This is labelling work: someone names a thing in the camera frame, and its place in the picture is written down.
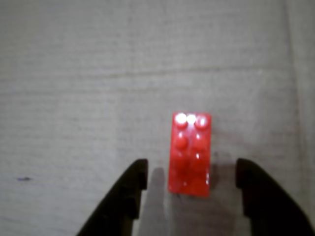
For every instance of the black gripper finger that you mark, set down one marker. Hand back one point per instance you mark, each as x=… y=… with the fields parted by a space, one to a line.
x=268 y=206
x=123 y=196

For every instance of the red lego block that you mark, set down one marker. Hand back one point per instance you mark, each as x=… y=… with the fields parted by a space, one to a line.
x=189 y=157

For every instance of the large brown cardboard sheet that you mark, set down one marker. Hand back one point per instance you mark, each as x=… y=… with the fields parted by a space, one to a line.
x=73 y=86

